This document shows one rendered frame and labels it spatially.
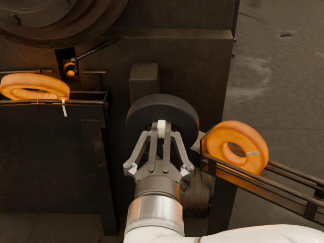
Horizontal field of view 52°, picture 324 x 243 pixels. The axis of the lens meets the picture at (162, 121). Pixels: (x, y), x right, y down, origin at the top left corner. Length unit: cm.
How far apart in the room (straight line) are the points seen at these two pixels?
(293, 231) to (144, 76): 60
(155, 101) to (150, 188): 19
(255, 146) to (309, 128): 136
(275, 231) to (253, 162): 40
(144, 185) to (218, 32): 57
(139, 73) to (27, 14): 32
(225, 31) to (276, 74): 159
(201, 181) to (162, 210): 50
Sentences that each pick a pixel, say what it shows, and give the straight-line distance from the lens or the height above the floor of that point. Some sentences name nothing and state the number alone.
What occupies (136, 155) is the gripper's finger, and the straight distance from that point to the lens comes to 60.
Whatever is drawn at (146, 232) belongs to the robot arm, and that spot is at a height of 87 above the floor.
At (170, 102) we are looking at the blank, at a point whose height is 90.
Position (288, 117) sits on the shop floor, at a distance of 216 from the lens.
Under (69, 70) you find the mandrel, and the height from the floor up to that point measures 75.
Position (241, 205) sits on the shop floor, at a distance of 162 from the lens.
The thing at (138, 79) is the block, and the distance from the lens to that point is 90.
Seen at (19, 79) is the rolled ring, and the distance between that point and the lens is 93.
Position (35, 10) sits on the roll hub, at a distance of 78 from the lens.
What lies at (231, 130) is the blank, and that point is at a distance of 78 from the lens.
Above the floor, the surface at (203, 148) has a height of 69.
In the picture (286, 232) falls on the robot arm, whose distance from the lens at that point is 43.
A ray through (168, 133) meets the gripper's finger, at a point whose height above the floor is 85.
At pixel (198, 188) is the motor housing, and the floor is 52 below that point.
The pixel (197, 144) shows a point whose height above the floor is 68.
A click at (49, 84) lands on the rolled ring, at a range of 92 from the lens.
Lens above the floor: 128
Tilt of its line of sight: 40 degrees down
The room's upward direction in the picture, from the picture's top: straight up
